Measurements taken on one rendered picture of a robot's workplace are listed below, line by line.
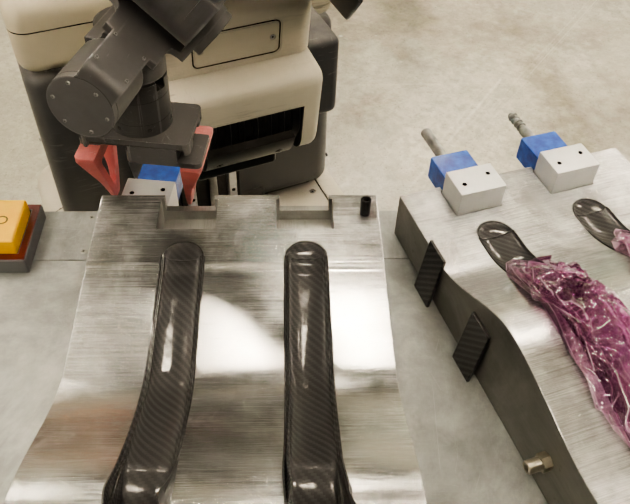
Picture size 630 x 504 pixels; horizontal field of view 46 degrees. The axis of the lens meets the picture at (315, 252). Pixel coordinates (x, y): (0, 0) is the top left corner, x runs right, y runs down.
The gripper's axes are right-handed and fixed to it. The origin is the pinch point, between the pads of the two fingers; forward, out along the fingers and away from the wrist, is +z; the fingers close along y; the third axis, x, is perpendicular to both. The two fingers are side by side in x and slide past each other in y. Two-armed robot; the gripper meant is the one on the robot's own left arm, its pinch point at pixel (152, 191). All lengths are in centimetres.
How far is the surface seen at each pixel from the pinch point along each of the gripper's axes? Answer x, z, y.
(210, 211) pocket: -5.3, -3.0, 7.2
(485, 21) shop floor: 188, 80, 65
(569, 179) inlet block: 3.9, -3.4, 42.7
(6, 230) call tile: -6.5, 1.1, -13.3
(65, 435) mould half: -31.5, -5.8, 2.1
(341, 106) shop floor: 132, 82, 17
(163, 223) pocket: -6.6, -2.1, 2.8
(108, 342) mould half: -21.9, -3.6, 2.0
